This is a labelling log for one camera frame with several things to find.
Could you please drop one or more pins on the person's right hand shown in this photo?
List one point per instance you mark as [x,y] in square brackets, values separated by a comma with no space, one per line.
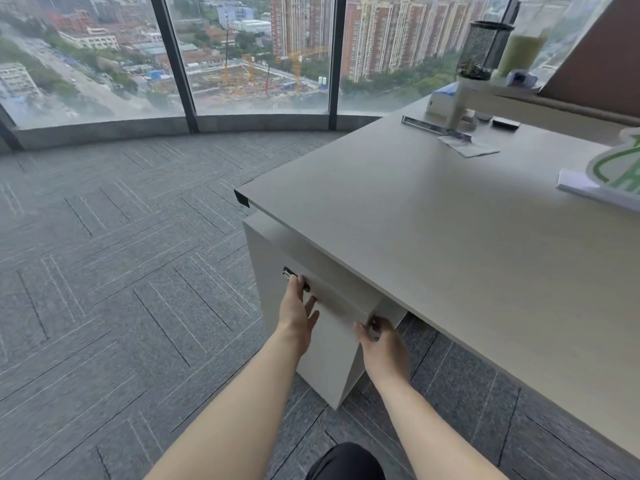
[385,352]

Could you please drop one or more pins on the person's left hand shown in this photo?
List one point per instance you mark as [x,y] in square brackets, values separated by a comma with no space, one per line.
[295,319]

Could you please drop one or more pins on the person's right thumb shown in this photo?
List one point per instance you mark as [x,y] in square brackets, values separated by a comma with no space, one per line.
[362,332]

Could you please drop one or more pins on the person's left thumb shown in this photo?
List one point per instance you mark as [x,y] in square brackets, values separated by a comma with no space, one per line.
[313,308]

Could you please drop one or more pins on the white cabinet drawer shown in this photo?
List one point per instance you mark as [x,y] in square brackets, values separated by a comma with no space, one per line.
[330,339]

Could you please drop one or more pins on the person's right forearm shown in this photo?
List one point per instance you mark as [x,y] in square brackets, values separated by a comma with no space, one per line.
[430,429]

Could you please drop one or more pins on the person's left forearm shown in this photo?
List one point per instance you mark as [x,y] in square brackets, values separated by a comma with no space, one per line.
[235,419]

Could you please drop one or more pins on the person's black trousers knee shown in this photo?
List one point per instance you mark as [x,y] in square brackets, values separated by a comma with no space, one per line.
[345,464]

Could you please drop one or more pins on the silver metal strip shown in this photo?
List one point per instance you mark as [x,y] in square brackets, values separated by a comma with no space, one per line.
[430,125]

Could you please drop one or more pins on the blue and white tissue box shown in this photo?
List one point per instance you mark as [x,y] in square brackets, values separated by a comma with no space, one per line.
[440,100]

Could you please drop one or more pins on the dark window mullion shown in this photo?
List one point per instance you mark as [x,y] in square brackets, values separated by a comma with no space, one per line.
[175,64]
[337,59]
[9,129]

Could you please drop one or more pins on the small black flat box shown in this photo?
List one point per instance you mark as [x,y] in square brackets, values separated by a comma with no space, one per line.
[506,122]

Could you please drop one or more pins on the white monitor riser shelf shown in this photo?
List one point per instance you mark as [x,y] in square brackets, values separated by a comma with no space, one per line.
[467,94]

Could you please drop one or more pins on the white paper stack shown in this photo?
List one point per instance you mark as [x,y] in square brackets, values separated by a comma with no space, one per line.
[580,184]

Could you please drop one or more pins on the small pale blue packet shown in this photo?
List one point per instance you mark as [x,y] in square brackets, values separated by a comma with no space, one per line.
[521,78]

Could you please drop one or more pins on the green and white cutout sign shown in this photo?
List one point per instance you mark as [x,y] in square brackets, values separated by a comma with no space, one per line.
[617,164]

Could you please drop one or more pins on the black mesh pen holder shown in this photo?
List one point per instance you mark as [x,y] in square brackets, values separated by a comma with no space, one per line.
[484,47]

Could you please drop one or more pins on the clear bottle with green liquid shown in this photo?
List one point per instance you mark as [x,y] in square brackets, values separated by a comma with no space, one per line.
[522,49]

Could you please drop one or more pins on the brown partition board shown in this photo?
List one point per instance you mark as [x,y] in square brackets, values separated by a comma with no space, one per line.
[595,54]

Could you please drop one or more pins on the white pedestal cabinet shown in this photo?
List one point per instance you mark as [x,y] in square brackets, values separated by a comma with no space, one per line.
[270,254]

